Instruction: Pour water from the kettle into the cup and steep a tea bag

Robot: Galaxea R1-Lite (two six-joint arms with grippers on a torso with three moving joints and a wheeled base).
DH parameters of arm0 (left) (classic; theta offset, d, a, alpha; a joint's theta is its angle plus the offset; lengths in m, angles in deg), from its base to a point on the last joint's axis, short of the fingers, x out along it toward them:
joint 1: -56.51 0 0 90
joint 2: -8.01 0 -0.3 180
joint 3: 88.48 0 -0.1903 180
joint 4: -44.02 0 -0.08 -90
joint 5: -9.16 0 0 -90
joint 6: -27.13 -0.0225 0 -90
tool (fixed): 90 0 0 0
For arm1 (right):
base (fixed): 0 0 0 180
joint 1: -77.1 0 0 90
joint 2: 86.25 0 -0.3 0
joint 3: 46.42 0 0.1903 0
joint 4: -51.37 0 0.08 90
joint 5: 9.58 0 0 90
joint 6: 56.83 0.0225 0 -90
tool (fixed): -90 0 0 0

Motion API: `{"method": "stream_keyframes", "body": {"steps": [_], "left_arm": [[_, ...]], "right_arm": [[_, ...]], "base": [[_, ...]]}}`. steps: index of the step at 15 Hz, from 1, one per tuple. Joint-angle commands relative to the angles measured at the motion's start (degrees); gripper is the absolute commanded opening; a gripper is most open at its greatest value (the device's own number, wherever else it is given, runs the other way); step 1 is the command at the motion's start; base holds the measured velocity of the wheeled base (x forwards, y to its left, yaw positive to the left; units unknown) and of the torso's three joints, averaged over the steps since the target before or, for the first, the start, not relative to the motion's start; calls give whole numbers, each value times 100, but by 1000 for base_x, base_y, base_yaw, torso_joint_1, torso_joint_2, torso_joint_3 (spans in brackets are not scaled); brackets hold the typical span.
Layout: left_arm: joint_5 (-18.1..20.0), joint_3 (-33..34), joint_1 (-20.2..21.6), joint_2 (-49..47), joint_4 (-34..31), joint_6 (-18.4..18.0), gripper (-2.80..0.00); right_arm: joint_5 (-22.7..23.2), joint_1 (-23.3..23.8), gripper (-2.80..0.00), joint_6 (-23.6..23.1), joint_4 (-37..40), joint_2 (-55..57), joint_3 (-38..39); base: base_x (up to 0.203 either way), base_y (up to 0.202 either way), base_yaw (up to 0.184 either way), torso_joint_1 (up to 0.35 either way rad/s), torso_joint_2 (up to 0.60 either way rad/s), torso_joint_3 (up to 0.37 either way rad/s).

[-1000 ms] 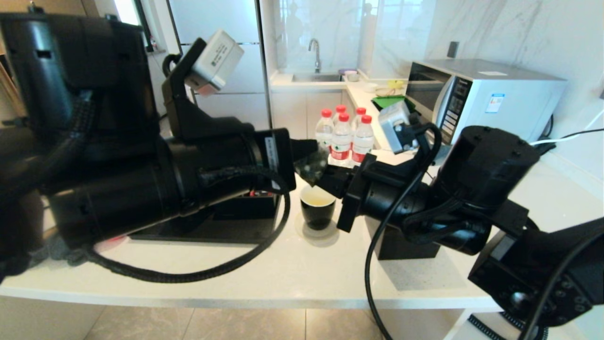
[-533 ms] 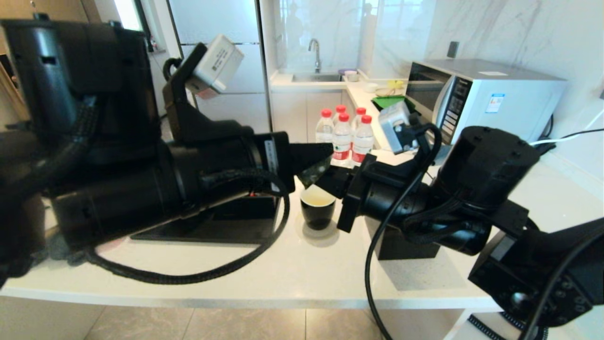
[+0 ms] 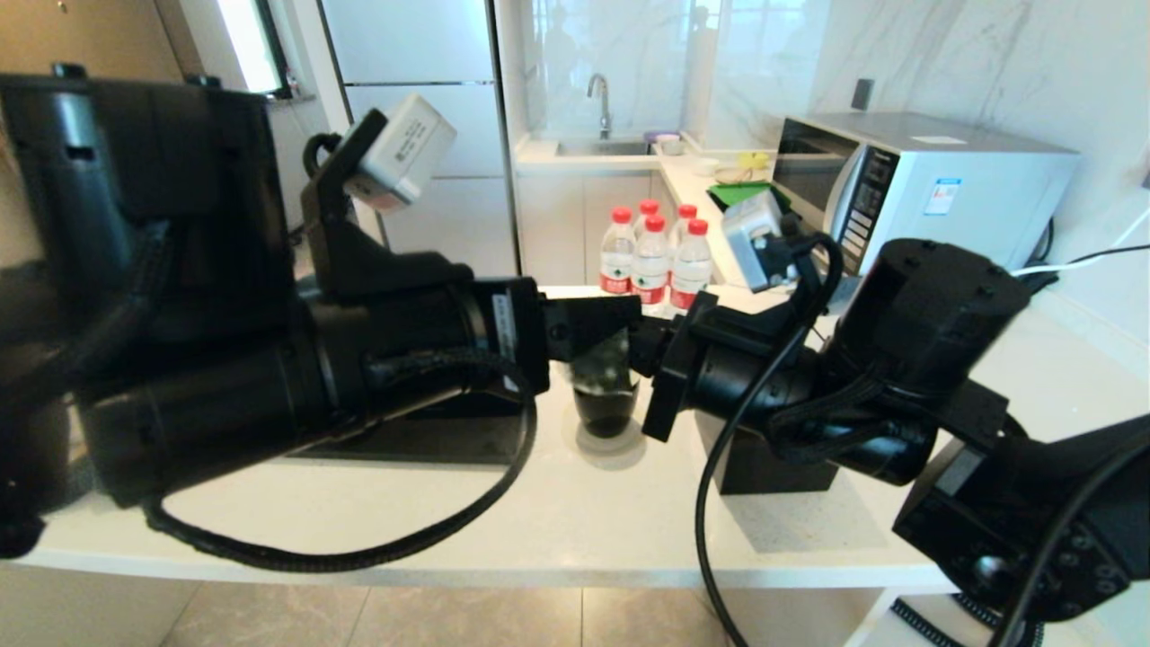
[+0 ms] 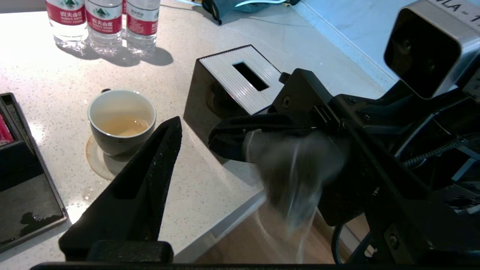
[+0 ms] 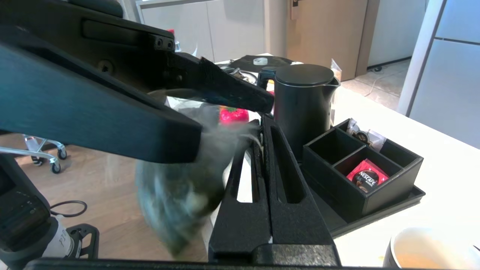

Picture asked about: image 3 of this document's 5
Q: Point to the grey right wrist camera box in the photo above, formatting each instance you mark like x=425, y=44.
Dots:
x=753, y=238

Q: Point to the black rectangular serving tray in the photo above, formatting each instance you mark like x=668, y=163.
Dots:
x=431, y=445

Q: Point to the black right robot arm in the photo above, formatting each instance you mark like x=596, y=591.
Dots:
x=925, y=323

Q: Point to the bright window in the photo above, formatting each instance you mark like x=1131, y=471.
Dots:
x=247, y=45

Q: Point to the steel kitchen sink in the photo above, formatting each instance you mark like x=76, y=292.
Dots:
x=602, y=147

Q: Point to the clear glass coaster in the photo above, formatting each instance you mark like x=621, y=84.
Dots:
x=633, y=442

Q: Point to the small white cup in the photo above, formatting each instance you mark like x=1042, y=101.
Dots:
x=705, y=165

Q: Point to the white refrigerator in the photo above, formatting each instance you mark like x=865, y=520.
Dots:
x=467, y=54

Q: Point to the chrome sink faucet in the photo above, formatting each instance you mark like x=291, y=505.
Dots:
x=603, y=93

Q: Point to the black cup white inside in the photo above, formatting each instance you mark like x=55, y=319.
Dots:
x=605, y=413

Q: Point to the white kitchen base cabinet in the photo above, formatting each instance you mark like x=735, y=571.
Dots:
x=561, y=229

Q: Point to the grey wall outlet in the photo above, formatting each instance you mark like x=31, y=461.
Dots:
x=862, y=94

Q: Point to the red-capped water bottle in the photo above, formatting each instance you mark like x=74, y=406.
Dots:
x=616, y=261
x=685, y=213
x=648, y=270
x=647, y=208
x=689, y=270

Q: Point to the silver microwave oven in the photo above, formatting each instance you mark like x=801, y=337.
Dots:
x=961, y=189

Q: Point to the purple bowl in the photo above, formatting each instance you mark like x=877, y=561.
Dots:
x=663, y=137

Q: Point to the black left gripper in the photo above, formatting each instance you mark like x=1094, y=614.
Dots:
x=517, y=332

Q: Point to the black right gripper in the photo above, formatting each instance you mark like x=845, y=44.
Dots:
x=728, y=368

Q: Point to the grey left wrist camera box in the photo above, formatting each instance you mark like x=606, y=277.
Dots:
x=400, y=153

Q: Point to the black tissue box white top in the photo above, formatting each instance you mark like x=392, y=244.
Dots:
x=773, y=472

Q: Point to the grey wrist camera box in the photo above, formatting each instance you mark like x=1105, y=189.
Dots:
x=753, y=238
x=400, y=153

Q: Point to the yellow kitchen item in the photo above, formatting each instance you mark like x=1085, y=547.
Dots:
x=755, y=160

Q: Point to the green plastic tray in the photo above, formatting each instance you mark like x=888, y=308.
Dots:
x=737, y=193

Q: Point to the brown wooden door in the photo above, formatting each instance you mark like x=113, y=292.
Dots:
x=90, y=36

